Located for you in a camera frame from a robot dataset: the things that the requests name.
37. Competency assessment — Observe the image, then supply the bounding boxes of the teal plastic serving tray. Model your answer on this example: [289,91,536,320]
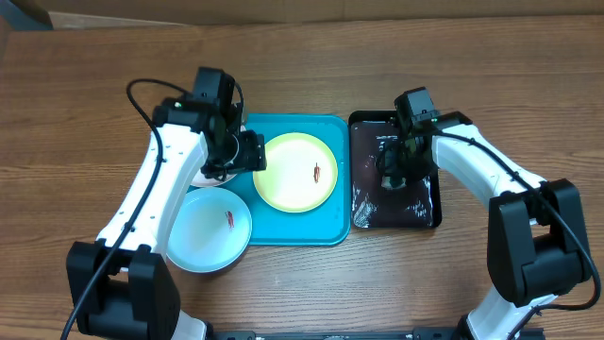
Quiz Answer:
[218,113,351,247]

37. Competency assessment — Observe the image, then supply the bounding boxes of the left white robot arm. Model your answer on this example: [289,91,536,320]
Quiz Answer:
[61,101,266,339]

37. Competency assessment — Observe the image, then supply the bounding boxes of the light blue round plate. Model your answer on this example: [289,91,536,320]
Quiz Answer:
[167,187,252,274]

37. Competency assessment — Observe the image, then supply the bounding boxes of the white round plate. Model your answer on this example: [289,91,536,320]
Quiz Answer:
[191,123,247,189]

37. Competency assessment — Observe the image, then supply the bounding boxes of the black rectangular water tray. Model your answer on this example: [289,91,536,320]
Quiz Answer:
[348,110,442,229]

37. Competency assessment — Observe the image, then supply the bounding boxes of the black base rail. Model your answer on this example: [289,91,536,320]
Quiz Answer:
[208,327,455,340]

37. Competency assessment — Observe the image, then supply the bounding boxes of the yellow-green round plate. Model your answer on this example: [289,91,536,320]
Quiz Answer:
[253,132,339,213]

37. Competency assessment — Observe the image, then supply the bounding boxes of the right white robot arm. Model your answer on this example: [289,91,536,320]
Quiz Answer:
[376,110,602,339]

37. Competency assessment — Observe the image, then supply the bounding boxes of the green dish sponge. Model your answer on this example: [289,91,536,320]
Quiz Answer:
[381,175,407,190]

